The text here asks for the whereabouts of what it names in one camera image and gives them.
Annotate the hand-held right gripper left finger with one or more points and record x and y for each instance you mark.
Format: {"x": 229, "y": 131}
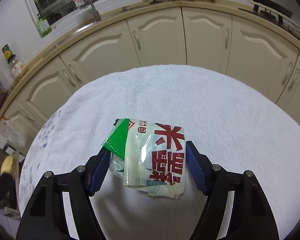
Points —
{"x": 100, "y": 172}

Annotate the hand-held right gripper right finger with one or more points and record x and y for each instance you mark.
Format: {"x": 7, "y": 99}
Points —
{"x": 196, "y": 170}

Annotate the green foil wrapper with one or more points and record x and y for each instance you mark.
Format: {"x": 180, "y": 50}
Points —
{"x": 117, "y": 137}

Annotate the green white snack wrapper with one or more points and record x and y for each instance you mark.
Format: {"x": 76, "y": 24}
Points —
{"x": 152, "y": 155}

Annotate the white floral fleece blanket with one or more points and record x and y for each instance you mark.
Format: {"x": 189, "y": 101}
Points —
{"x": 215, "y": 110}

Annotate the yellow rounded item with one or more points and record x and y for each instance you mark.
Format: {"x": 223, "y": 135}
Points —
{"x": 8, "y": 163}

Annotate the hanging clear plastic bag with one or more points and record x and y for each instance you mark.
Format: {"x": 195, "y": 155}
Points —
{"x": 15, "y": 133}

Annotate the cream lower cabinets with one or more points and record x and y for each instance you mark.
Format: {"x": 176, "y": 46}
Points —
{"x": 160, "y": 40}

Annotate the dark sauce bottle yellow label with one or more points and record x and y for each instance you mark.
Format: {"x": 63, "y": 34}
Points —
{"x": 7, "y": 52}

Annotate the green bottle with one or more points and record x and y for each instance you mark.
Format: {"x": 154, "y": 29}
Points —
{"x": 43, "y": 26}

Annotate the beige kitchen countertop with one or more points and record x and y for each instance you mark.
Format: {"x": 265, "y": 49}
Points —
{"x": 165, "y": 4}

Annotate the black gas cooktop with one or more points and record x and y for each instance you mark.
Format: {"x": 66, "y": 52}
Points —
{"x": 290, "y": 25}

